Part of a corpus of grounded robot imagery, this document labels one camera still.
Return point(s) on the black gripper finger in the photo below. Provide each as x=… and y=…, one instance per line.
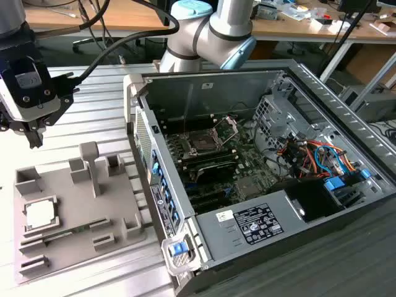
x=35, y=137
x=3, y=122

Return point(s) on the silver CPU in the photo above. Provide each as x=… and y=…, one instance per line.
x=41, y=215

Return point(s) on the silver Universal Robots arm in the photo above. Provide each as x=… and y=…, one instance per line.
x=216, y=28

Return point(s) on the black RAM slot row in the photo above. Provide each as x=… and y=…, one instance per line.
x=198, y=127
x=207, y=157

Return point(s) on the CPU socket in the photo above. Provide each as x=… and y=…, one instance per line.
x=201, y=143

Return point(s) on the grey parts rack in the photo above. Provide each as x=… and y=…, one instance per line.
x=77, y=204

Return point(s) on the green RAM stick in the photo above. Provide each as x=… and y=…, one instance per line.
x=71, y=230

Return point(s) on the wooden desk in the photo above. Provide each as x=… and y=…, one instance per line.
x=365, y=32
x=139, y=12

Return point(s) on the open grey PC case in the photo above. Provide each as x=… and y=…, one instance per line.
x=173, y=89

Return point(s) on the blue case latch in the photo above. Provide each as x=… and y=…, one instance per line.
x=179, y=250

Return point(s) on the black graphics card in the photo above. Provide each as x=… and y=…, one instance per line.
x=216, y=171

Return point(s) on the grey power supply unit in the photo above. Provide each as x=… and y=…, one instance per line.
x=216, y=235

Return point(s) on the green motherboard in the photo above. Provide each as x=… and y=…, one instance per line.
x=247, y=161

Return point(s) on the silver chipset heatsink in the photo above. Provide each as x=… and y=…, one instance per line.
x=247, y=187

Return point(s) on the grey optical drive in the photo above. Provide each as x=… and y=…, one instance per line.
x=266, y=12

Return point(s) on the silver drive cage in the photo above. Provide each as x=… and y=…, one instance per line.
x=287, y=119

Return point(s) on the blue disk carrier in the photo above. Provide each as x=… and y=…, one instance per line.
x=334, y=185

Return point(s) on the black stand pole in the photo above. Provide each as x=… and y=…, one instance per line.
x=344, y=38

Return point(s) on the grey desktop computer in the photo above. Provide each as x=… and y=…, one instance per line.
x=377, y=105

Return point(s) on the brown cardboard box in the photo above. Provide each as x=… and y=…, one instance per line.
x=371, y=62

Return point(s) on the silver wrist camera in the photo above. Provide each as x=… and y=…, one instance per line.
x=28, y=92

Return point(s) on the black camera bracket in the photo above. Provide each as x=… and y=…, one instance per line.
x=62, y=92

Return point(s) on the black plastic duct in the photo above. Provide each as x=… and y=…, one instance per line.
x=312, y=198

